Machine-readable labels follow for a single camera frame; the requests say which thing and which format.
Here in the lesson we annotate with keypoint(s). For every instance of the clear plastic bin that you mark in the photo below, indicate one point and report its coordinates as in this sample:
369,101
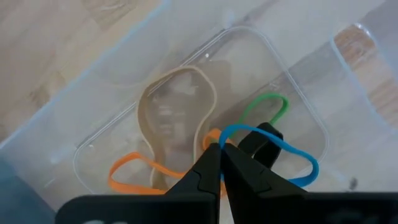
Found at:
280,56

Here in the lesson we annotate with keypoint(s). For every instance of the pale orange rubber band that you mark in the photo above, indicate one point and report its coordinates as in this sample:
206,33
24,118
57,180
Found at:
211,137

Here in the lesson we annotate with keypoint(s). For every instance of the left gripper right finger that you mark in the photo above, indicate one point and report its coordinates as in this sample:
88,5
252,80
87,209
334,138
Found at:
248,179

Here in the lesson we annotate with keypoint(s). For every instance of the blue rubber band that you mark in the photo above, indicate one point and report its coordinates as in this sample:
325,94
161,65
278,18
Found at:
315,171

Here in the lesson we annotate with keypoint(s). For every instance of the thin bright green rubber band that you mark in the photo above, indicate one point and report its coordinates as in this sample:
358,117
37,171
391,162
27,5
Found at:
286,104

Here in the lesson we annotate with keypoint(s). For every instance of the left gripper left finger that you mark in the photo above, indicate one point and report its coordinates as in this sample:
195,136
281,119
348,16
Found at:
208,174

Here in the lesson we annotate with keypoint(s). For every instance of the tan rubber band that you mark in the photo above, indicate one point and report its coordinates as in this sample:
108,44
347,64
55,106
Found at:
142,121

